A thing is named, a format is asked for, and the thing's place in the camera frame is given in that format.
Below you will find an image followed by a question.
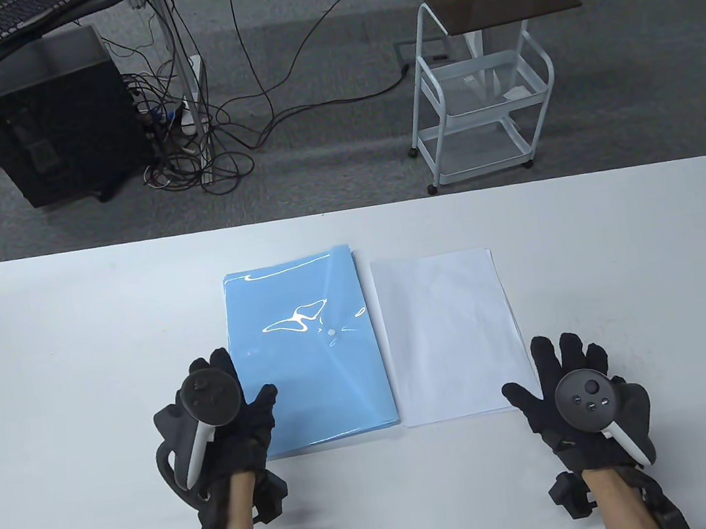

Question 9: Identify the person's left hand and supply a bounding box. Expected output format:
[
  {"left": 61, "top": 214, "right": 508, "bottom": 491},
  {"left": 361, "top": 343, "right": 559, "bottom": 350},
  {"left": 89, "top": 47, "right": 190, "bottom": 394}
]
[{"left": 141, "top": 341, "right": 294, "bottom": 513}]

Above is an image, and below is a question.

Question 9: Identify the black computer tower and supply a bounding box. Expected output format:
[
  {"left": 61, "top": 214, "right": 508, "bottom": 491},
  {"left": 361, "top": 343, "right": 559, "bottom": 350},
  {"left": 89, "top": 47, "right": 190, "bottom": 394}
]
[{"left": 0, "top": 18, "right": 161, "bottom": 217}]

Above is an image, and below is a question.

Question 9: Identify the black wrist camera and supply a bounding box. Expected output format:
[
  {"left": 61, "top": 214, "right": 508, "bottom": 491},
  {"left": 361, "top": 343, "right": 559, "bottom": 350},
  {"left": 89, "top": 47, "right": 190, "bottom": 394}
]
[
  {"left": 545, "top": 468, "right": 598, "bottom": 525},
  {"left": 248, "top": 469, "right": 294, "bottom": 526}
]

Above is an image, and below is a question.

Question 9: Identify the floor outlet box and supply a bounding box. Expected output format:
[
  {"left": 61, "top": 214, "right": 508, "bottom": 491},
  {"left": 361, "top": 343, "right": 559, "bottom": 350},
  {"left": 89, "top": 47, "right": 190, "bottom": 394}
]
[{"left": 394, "top": 33, "right": 453, "bottom": 70}]

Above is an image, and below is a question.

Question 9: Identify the person's right forearm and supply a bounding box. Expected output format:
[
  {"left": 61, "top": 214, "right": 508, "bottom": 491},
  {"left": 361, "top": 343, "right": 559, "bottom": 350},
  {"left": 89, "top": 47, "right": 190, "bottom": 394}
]
[{"left": 583, "top": 459, "right": 659, "bottom": 529}]

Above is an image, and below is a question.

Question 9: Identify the white paper sheet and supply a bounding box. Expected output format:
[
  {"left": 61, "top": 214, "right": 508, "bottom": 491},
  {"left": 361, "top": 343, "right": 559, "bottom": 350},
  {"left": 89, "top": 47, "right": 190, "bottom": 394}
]
[{"left": 369, "top": 240, "right": 545, "bottom": 431}]

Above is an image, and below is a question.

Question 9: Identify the white black handheld controller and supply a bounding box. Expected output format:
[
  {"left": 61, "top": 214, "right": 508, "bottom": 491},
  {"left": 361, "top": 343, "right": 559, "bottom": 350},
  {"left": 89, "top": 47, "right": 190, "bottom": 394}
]
[
  {"left": 169, "top": 364, "right": 256, "bottom": 491},
  {"left": 551, "top": 361, "right": 653, "bottom": 480}
]

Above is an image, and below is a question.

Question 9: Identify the person's left forearm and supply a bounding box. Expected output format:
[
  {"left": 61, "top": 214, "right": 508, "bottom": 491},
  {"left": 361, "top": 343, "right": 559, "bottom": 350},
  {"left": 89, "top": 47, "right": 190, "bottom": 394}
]
[{"left": 216, "top": 469, "right": 265, "bottom": 529}]

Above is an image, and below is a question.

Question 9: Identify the aluminium frame post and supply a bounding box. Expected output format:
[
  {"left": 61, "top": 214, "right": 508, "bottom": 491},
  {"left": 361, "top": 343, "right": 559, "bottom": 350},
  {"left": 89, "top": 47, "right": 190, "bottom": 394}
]
[{"left": 123, "top": 0, "right": 215, "bottom": 180}]

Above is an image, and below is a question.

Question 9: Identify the black forearm battery box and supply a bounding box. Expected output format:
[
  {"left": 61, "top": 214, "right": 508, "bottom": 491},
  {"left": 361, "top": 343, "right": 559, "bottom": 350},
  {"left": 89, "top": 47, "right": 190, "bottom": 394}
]
[{"left": 643, "top": 480, "right": 693, "bottom": 529}]

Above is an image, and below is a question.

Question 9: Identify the blue plastic snap folder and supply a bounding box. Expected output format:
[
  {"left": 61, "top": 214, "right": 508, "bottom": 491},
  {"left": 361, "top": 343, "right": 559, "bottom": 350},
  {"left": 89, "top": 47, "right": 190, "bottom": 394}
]
[{"left": 216, "top": 240, "right": 404, "bottom": 463}]

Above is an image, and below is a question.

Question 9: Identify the long black floor cable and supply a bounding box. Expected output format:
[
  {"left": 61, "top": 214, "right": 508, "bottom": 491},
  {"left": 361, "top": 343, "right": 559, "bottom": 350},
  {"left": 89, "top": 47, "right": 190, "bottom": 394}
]
[{"left": 181, "top": 0, "right": 427, "bottom": 161}]

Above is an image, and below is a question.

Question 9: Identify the person's right hand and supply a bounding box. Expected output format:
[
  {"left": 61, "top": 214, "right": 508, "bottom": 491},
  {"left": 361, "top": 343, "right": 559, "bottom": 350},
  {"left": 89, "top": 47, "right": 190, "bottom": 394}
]
[{"left": 494, "top": 321, "right": 661, "bottom": 487}]

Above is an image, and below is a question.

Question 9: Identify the tangle of black cables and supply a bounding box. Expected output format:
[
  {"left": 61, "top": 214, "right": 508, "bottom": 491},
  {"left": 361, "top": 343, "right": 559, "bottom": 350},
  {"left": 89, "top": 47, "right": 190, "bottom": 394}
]
[{"left": 119, "top": 56, "right": 260, "bottom": 208}]

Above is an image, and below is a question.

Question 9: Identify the white power strip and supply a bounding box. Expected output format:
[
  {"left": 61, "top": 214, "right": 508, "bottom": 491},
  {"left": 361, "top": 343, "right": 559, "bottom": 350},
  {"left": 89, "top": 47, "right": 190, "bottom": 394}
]
[{"left": 171, "top": 54, "right": 216, "bottom": 138}]

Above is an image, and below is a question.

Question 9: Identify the black keyboard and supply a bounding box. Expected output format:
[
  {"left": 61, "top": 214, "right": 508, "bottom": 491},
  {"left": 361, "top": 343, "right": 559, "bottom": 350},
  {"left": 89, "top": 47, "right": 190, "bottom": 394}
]
[{"left": 0, "top": 0, "right": 121, "bottom": 48}]

